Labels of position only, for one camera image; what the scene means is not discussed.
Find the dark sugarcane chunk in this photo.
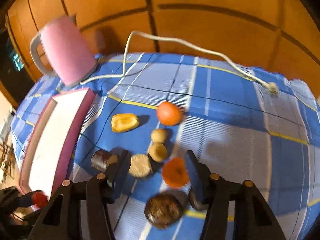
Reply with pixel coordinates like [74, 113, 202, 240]
[91, 149, 118, 173]

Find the pale-topped sugarcane chunk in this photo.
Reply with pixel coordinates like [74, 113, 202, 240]
[129, 154, 152, 178]

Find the red cherry tomato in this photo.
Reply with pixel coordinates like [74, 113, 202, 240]
[31, 191, 48, 208]

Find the dark brown water chestnut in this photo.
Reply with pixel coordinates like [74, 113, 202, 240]
[144, 193, 184, 229]

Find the yellow mango piece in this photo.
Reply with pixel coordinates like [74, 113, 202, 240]
[111, 113, 139, 133]

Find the small tan round fruit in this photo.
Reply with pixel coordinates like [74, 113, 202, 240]
[151, 128, 167, 144]

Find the round orange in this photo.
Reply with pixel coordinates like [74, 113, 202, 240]
[156, 101, 183, 126]

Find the pink rimmed white tray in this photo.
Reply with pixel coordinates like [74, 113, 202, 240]
[19, 88, 95, 197]

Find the blue plaid tablecloth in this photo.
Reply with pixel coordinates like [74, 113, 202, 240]
[10, 52, 320, 240]

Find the pink electric kettle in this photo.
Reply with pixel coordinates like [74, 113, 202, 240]
[29, 15, 97, 87]

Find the white power cable with plug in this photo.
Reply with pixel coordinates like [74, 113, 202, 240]
[79, 30, 279, 97]

